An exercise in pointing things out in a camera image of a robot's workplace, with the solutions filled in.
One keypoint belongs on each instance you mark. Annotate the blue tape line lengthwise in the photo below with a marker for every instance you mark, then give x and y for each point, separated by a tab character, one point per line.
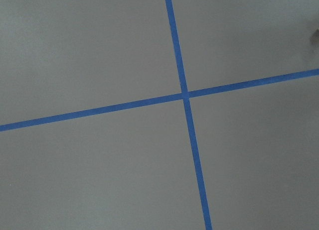
188	115

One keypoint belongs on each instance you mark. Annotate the blue tape line crosswise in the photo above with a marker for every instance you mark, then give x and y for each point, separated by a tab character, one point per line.
159	100

